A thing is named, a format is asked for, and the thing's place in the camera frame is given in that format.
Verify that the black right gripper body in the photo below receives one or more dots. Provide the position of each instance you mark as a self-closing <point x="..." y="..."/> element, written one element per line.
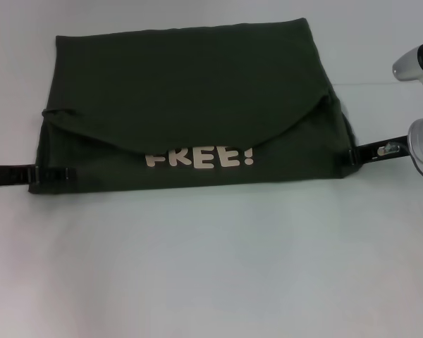
<point x="384" y="151"/>

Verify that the dark green t-shirt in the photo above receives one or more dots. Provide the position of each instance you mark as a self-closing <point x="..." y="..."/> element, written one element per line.
<point x="197" y="88"/>

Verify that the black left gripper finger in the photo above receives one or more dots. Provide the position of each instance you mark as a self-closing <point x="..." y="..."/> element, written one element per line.
<point x="53" y="175"/>

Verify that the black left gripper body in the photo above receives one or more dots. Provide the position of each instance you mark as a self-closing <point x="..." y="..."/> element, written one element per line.
<point x="7" y="175"/>

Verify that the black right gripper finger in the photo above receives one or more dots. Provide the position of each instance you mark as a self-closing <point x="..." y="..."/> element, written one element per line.
<point x="357" y="156"/>

